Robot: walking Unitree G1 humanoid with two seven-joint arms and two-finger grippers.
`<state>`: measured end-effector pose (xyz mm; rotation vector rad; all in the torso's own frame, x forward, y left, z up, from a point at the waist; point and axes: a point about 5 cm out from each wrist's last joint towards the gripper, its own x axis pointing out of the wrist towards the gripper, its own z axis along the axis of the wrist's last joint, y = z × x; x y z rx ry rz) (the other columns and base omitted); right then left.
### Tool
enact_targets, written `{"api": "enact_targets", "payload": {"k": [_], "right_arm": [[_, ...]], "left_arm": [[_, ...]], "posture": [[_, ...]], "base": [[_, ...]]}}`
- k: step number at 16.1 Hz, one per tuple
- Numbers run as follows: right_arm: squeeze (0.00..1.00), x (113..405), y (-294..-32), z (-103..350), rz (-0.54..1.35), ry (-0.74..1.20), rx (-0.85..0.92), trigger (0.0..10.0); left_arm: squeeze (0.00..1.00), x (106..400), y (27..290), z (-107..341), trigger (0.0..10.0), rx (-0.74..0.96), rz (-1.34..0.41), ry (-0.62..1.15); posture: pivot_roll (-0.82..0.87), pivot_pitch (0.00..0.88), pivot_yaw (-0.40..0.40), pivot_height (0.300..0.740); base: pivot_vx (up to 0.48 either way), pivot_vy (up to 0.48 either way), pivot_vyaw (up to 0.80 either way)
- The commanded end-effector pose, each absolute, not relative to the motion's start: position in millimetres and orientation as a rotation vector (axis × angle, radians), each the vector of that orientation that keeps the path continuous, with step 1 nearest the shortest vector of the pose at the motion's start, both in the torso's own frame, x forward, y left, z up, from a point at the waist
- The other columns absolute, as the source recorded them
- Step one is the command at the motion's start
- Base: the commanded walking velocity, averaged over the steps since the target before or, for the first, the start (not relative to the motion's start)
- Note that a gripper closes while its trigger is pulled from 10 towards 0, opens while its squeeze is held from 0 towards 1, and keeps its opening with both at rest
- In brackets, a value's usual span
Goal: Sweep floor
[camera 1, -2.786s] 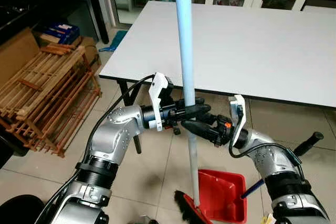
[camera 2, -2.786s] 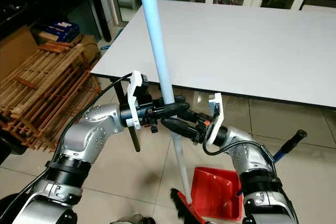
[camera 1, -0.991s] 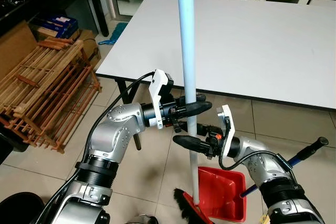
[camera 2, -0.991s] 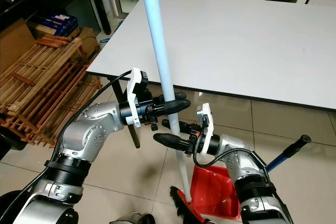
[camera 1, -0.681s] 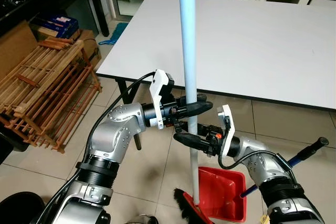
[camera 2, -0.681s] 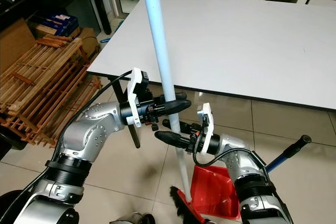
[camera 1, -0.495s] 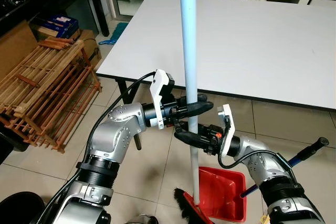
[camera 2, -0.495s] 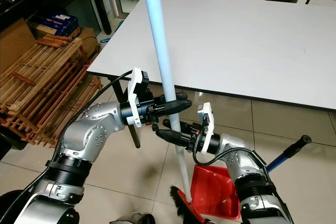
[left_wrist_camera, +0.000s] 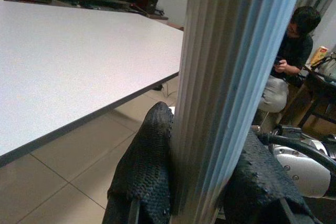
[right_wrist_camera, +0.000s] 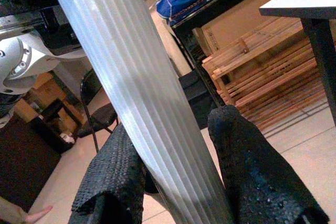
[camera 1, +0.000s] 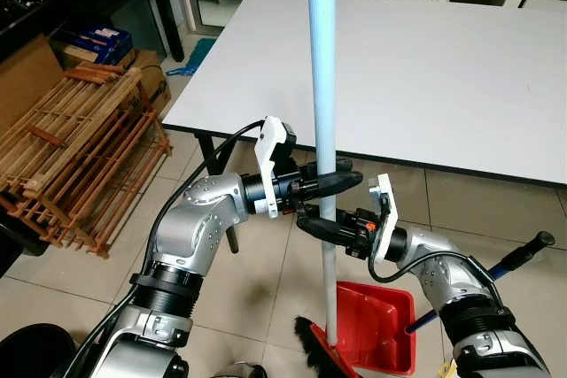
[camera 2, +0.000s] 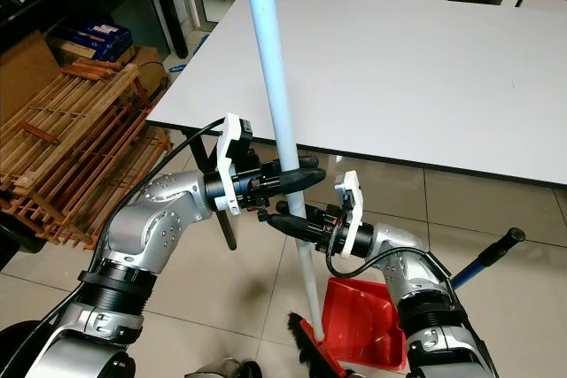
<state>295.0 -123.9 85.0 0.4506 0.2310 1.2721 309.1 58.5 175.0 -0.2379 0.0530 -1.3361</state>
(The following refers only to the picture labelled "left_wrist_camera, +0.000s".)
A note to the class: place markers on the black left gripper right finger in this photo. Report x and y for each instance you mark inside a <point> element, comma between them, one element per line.
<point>262,190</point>

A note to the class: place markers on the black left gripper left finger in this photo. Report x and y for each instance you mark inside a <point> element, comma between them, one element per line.
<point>141,169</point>

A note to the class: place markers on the dark wooden side table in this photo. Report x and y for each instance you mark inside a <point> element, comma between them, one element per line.
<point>320,85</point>

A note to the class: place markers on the white folding table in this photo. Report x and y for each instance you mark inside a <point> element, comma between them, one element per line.
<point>65,64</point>

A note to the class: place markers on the person in dark shirt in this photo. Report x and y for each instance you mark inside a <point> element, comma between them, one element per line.
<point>294,51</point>

